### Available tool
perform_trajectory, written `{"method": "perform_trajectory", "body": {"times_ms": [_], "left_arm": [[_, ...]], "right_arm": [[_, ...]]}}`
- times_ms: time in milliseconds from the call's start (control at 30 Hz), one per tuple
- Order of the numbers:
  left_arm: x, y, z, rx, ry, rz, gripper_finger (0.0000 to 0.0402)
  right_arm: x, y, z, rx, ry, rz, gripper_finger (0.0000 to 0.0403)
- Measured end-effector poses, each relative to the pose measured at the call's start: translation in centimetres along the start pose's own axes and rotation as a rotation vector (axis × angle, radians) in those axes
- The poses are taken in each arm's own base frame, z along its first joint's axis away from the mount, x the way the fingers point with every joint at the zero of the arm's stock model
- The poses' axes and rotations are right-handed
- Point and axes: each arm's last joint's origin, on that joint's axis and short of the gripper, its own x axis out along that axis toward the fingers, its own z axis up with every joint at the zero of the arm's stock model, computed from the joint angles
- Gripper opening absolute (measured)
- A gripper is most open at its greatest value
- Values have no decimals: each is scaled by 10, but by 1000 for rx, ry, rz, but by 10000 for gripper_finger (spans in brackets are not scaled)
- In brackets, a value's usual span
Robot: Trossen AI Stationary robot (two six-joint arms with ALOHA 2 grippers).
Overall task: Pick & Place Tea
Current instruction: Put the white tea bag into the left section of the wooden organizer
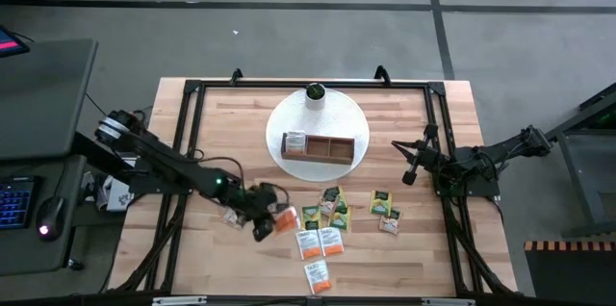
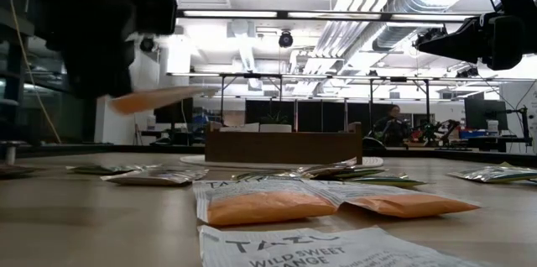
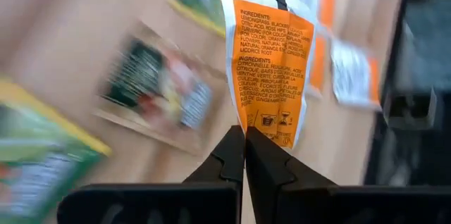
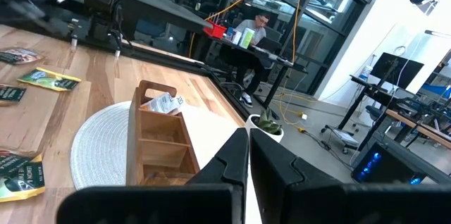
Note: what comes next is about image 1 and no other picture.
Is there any dark grey keyboard desk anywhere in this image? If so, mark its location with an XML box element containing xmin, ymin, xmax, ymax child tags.
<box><xmin>0</xmin><ymin>154</ymin><xmax>89</xmax><ymax>277</ymax></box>

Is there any backlit black keyboard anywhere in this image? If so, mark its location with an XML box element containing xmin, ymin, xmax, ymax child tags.
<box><xmin>0</xmin><ymin>175</ymin><xmax>39</xmax><ymax>231</ymax></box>

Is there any black aluminium table frame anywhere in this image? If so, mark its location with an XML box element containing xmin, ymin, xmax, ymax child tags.
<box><xmin>109</xmin><ymin>78</ymin><xmax>520</xmax><ymax>297</ymax></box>

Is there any dark grey side table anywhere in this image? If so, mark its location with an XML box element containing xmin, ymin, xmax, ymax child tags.
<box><xmin>0</xmin><ymin>38</ymin><xmax>100</xmax><ymax>162</ymax></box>

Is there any white round woven placemat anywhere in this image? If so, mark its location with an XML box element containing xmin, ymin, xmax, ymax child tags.
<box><xmin>265</xmin><ymin>88</ymin><xmax>371</xmax><ymax>183</ymax></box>

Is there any black diagonal beam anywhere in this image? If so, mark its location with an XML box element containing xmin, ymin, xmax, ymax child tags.
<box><xmin>71</xmin><ymin>131</ymin><xmax>134</xmax><ymax>172</ymax></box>

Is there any black computer mouse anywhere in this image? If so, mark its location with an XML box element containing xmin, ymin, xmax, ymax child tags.
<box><xmin>36</xmin><ymin>195</ymin><xmax>66</xmax><ymax>242</ymax></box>

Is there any brown wooden compartment box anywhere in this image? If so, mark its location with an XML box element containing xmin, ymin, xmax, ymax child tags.
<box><xmin>280</xmin><ymin>131</ymin><xmax>356</xmax><ymax>166</ymax></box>

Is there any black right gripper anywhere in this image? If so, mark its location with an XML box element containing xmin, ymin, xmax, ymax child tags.
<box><xmin>391</xmin><ymin>123</ymin><xmax>453</xmax><ymax>187</ymax></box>

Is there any white printed cardboard box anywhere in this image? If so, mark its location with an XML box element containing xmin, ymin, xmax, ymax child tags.
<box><xmin>95</xmin><ymin>174</ymin><xmax>137</xmax><ymax>214</ymax></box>

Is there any black case orange striped edge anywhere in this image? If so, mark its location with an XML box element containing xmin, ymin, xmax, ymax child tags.
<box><xmin>523</xmin><ymin>240</ymin><xmax>616</xmax><ymax>306</ymax></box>

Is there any silver metal bracket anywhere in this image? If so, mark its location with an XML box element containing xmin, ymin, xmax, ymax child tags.
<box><xmin>151</xmin><ymin>295</ymin><xmax>209</xmax><ymax>306</ymax></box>
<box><xmin>421</xmin><ymin>296</ymin><xmax>477</xmax><ymax>306</ymax></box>

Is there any screen with pink bar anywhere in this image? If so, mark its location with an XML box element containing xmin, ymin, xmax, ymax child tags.
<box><xmin>0</xmin><ymin>24</ymin><xmax>32</xmax><ymax>60</ymax></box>

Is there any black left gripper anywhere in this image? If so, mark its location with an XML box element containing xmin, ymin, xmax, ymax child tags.
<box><xmin>238</xmin><ymin>181</ymin><xmax>290</xmax><ymax>243</ymax></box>

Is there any dark grey metal stand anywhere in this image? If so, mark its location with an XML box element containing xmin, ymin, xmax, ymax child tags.
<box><xmin>530</xmin><ymin>82</ymin><xmax>616</xmax><ymax>240</ymax></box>

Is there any white ceramic plant pot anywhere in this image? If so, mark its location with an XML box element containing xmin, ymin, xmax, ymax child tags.
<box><xmin>304</xmin><ymin>82</ymin><xmax>327</xmax><ymax>112</ymax></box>

